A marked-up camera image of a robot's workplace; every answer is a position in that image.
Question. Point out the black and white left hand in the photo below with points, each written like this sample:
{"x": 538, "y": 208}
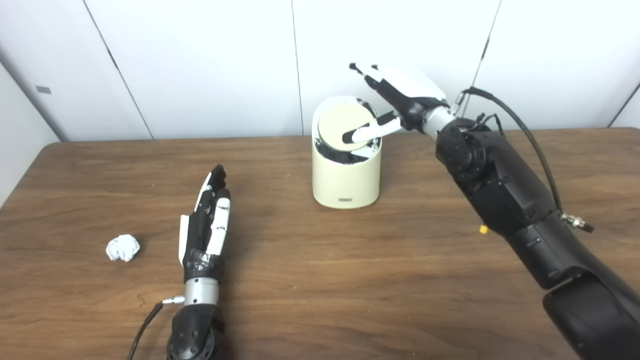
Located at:
{"x": 197, "y": 235}

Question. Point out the black and white right hand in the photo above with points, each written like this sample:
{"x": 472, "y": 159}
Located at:
{"x": 410, "y": 100}

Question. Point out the white paper ball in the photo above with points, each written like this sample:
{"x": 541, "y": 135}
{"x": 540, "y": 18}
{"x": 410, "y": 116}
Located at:
{"x": 123, "y": 248}

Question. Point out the cream-colored bin body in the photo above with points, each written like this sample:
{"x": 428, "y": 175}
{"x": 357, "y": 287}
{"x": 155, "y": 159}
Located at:
{"x": 345, "y": 182}

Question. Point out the cream round bin lid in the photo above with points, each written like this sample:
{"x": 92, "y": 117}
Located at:
{"x": 332, "y": 125}

